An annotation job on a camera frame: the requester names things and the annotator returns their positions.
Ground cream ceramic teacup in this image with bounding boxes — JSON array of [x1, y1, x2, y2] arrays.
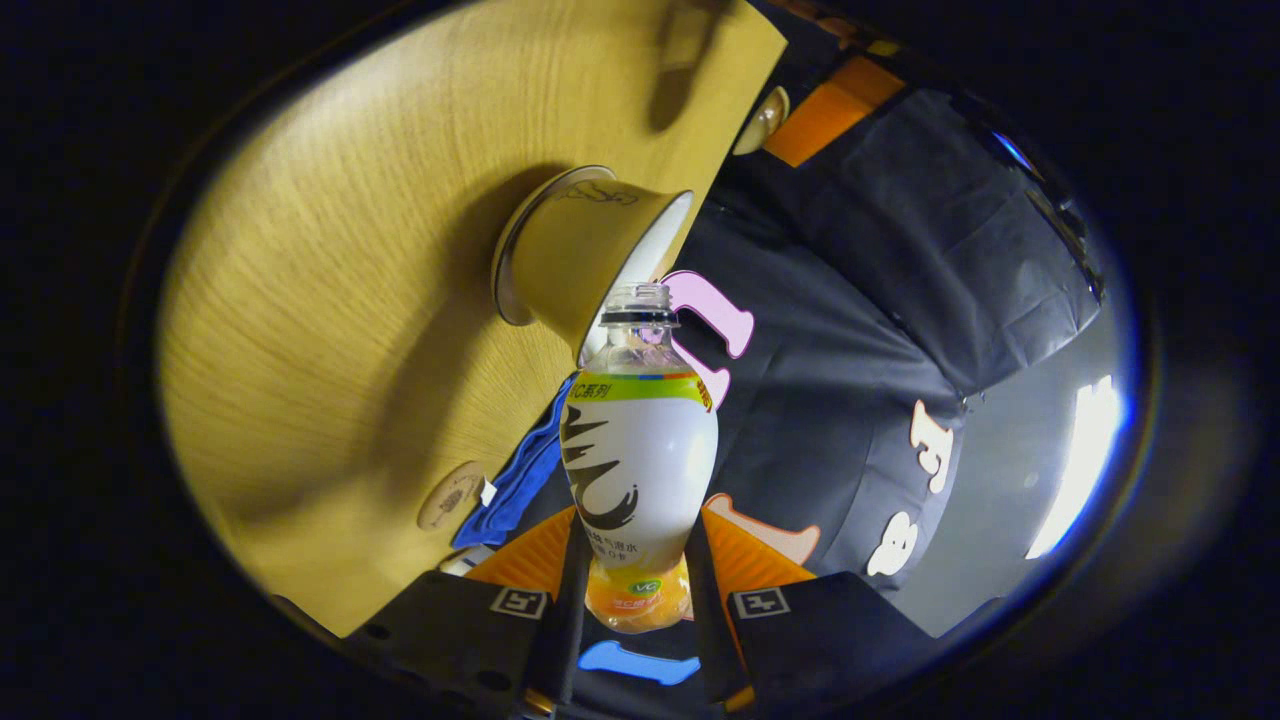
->
[[510, 178, 693, 366]]

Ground ceiling light panel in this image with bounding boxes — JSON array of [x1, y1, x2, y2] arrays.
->
[[1028, 375, 1123, 561]]

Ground clear water bottle white label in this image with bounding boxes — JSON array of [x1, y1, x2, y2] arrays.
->
[[558, 283, 719, 634]]

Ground folded blue towel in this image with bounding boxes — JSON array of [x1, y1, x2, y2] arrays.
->
[[452, 375, 577, 549]]

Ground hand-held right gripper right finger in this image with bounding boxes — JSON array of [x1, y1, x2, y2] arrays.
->
[[685, 495, 941, 716]]

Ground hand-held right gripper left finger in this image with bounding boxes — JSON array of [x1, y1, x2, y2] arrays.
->
[[345, 505, 593, 716]]

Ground round cork coaster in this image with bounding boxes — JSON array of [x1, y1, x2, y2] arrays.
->
[[418, 460, 488, 531]]

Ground black backdrop cloth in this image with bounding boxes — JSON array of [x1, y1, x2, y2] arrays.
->
[[520, 5, 1106, 713]]

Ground cream teacup lid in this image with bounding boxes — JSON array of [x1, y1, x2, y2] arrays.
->
[[733, 85, 791, 157]]

